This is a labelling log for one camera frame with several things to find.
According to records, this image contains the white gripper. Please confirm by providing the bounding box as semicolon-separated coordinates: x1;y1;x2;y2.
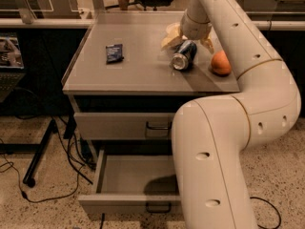
161;0;214;53

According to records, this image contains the blue pepsi can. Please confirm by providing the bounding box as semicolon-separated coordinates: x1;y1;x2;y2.
171;40;197;71

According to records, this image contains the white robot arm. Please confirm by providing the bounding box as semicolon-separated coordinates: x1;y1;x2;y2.
172;0;301;229

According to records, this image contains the grey metal drawer cabinet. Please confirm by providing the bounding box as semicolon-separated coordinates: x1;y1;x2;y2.
63;11;238;155

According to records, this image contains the closed grey upper drawer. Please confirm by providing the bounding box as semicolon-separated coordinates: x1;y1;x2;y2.
74;113;173;140

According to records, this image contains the open grey lower drawer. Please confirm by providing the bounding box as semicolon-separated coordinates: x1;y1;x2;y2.
78;150;182;215

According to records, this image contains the orange fruit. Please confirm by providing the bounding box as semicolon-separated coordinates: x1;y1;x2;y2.
211;51;232;75

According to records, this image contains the dark blue snack packet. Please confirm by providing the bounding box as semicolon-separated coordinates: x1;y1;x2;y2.
106;44;124;63

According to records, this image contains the black laptop keyboard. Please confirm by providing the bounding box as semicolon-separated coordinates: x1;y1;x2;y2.
0;73;25;102

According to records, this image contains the black table leg stand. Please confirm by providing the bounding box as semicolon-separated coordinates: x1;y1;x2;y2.
0;120;58;188

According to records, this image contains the white horizontal rail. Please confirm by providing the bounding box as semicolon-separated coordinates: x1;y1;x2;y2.
0;18;93;29

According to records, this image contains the black floor cable right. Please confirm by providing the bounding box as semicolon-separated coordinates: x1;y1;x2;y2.
249;196;282;229

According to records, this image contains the black floor cable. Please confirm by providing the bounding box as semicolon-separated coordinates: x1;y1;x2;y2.
249;196;282;229
0;115;96;204

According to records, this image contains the black floor cable left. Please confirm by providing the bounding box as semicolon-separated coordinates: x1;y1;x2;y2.
0;115;96;204

